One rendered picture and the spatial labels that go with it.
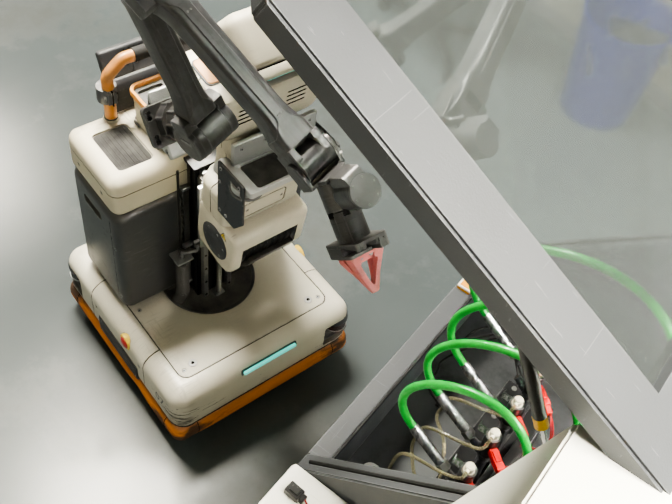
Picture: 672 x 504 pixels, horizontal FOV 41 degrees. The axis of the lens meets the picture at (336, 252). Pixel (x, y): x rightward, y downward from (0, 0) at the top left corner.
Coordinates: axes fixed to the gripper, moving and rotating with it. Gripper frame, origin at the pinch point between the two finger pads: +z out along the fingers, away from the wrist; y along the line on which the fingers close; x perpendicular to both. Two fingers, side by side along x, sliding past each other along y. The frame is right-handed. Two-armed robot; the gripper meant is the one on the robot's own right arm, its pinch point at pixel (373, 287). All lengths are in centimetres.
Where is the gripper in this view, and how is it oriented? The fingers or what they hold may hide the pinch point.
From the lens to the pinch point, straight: 150.7
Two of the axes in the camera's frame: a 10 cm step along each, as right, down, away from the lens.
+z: 3.6, 9.1, 1.9
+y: 5.0, -0.1, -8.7
